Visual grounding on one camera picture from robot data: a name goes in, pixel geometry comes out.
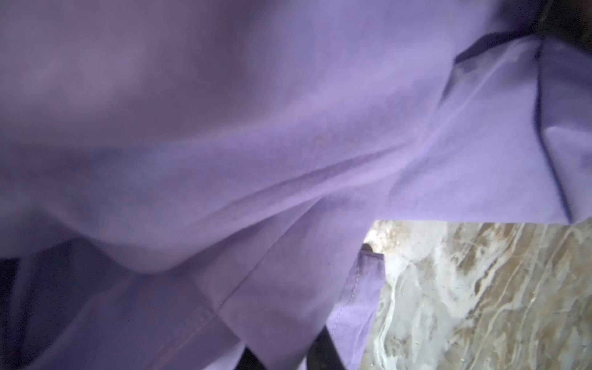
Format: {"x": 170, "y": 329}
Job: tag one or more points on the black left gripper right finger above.
{"x": 323, "y": 354}

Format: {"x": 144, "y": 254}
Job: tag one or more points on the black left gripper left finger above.
{"x": 249, "y": 361}

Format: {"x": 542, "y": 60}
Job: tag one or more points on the purple SHINE t-shirt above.
{"x": 181, "y": 180}

